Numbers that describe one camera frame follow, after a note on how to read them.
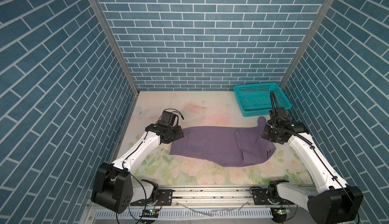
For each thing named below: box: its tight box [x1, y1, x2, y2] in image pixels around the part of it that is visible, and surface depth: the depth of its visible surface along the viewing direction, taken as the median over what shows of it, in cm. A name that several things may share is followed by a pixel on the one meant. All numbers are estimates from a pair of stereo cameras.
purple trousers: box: [170, 116, 277, 167], surface depth 93 cm
